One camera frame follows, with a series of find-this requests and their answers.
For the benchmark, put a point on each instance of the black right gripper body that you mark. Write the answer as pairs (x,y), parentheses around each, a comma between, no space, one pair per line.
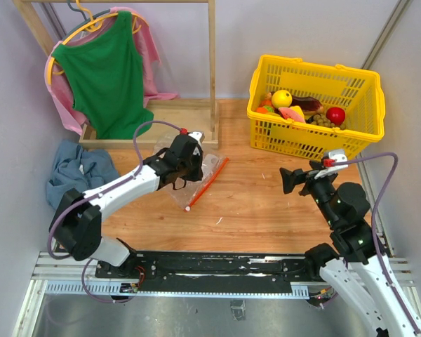
(320,189)

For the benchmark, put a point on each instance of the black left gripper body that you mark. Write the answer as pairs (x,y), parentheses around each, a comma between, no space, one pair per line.
(191,170)

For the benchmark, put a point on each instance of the clear zip top bag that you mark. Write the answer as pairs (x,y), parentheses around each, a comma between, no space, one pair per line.
(187,194)

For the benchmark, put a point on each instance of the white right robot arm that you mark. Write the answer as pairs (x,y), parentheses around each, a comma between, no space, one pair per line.
(355,264)

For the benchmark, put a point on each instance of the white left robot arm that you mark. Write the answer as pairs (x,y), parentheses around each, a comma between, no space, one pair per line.
(77,225)

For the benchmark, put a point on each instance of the green tank top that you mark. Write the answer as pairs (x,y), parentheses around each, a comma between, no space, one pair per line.
(105,76)

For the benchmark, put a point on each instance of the toy grape bunch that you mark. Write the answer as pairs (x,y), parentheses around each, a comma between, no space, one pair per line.
(322,120)

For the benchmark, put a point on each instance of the pink toy watermelon slice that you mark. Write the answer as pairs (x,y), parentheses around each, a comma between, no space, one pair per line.
(295,113)

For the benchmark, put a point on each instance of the orange toy carrot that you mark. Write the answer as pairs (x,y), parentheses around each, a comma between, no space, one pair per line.
(265,107)

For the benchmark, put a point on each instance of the red toy apple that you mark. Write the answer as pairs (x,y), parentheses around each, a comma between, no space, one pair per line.
(336,115)

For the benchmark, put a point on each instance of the dark red toy eggplant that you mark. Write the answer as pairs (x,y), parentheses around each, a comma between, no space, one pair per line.
(308,105)

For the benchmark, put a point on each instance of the yellow toy lemon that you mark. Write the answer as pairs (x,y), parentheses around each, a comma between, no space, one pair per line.
(281,98)

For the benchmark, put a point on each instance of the yellow plastic shopping basket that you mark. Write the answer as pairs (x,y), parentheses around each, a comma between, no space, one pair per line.
(358,92)

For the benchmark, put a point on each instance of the blue crumpled cloth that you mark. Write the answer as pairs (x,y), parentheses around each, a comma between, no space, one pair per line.
(75,167)

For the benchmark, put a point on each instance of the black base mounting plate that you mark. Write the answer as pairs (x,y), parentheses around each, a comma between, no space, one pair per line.
(216,282)

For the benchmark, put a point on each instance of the pink shirt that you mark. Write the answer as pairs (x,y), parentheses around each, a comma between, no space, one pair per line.
(61,92)

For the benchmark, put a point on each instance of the yellow clothes hanger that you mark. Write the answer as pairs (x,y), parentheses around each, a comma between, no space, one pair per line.
(92,24)

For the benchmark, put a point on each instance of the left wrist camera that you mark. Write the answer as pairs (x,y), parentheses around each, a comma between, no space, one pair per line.
(199,136)

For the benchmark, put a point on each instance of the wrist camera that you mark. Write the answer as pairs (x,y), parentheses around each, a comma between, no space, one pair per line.
(333,161)
(199,136)

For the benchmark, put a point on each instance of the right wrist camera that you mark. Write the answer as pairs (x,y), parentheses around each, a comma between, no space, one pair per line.
(333,161)

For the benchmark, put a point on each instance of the white slotted cable duct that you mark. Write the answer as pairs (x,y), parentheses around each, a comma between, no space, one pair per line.
(126,289)

